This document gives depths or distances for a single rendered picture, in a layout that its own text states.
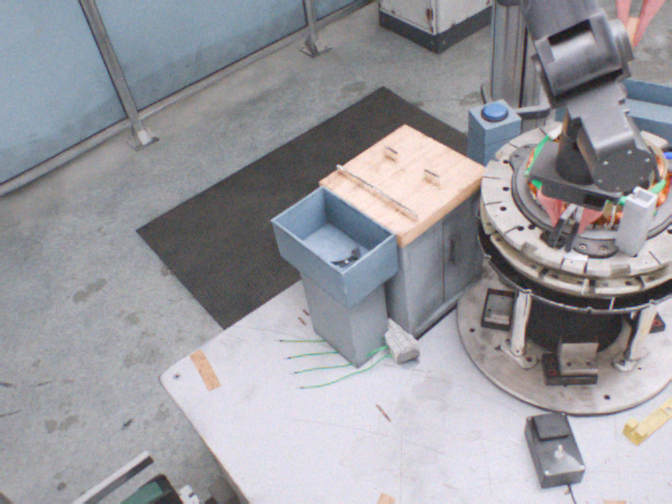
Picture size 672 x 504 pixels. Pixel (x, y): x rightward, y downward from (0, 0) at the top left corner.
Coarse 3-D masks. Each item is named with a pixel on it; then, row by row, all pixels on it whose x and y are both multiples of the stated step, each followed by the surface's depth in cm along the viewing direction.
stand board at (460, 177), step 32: (352, 160) 114; (384, 160) 113; (416, 160) 112; (448, 160) 111; (352, 192) 109; (384, 192) 108; (416, 192) 107; (448, 192) 106; (384, 224) 103; (416, 224) 102
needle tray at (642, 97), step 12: (624, 84) 121; (636, 84) 120; (648, 84) 119; (660, 84) 118; (636, 96) 122; (648, 96) 121; (660, 96) 120; (564, 108) 119; (636, 108) 121; (648, 108) 120; (660, 108) 120; (636, 120) 114; (648, 120) 112; (660, 120) 112; (648, 132) 114; (660, 132) 113
